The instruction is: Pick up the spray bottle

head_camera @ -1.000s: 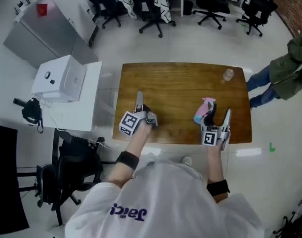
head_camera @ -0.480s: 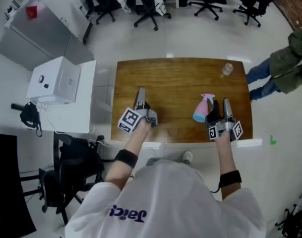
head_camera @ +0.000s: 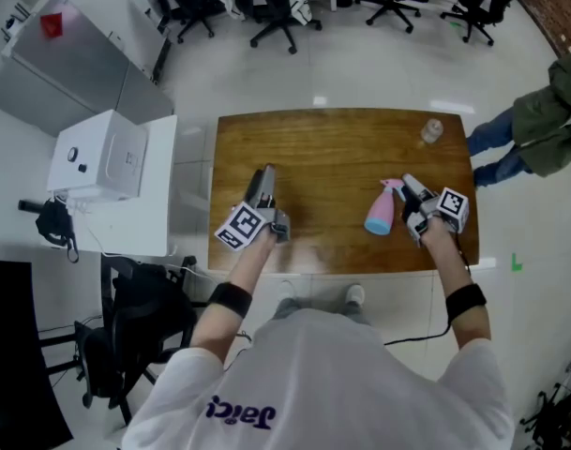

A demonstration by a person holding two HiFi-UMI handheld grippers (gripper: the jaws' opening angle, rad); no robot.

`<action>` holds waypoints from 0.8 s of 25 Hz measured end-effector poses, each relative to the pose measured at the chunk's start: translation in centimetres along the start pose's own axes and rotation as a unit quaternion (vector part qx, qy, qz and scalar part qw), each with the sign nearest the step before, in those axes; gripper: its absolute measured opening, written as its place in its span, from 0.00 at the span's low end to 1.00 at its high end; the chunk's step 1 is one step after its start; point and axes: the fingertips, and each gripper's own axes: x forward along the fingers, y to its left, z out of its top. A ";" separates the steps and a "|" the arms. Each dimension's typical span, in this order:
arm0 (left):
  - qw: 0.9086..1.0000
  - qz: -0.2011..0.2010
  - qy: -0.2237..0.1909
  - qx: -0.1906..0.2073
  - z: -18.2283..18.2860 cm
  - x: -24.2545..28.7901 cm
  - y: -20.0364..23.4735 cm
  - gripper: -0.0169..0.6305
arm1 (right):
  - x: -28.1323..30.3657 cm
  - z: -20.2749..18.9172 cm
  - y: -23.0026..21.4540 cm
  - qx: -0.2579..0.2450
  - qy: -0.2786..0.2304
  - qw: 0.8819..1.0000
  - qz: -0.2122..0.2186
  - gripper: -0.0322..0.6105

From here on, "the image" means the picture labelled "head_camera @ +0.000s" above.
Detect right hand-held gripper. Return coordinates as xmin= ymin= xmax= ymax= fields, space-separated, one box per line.
xmin=397 ymin=173 xmax=470 ymax=248

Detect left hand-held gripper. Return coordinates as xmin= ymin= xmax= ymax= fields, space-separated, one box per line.
xmin=214 ymin=164 xmax=293 ymax=252

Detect pink and blue spray bottle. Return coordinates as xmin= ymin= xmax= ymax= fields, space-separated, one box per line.
xmin=363 ymin=178 xmax=408 ymax=236

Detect person's left forearm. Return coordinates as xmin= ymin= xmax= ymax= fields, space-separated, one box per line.
xmin=189 ymin=226 xmax=278 ymax=361

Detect person's right forearm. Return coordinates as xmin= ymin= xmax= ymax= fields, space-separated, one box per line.
xmin=420 ymin=217 xmax=493 ymax=352

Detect person's white left shoe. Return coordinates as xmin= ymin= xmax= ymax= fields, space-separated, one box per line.
xmin=277 ymin=279 xmax=298 ymax=304

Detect person's grey trousers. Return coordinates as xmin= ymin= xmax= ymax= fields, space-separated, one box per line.
xmin=270 ymin=296 xmax=371 ymax=327

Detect white box appliance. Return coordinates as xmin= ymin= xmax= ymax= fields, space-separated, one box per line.
xmin=46 ymin=109 xmax=151 ymax=203

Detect black mesh office chair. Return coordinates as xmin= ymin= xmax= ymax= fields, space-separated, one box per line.
xmin=72 ymin=254 xmax=200 ymax=427

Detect person's white t-shirt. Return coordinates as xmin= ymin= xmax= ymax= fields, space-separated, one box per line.
xmin=120 ymin=307 xmax=517 ymax=450

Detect grey metal cabinet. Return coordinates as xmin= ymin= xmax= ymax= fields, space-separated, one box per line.
xmin=0 ymin=0 xmax=174 ymax=138

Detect brown patterned carpet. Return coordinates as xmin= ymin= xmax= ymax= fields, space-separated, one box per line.
xmin=516 ymin=0 xmax=571 ymax=58

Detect red paper sign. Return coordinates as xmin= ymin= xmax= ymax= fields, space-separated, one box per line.
xmin=39 ymin=11 xmax=64 ymax=39

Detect black flat panel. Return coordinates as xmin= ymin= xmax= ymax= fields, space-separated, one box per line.
xmin=0 ymin=259 xmax=74 ymax=450

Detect black cable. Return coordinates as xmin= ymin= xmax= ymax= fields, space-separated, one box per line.
xmin=383 ymin=239 xmax=473 ymax=347

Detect white cable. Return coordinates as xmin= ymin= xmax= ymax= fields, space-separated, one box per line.
xmin=54 ymin=194 xmax=220 ymax=280

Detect black strapped device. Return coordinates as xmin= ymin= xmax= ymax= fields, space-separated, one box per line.
xmin=17 ymin=197 xmax=81 ymax=264

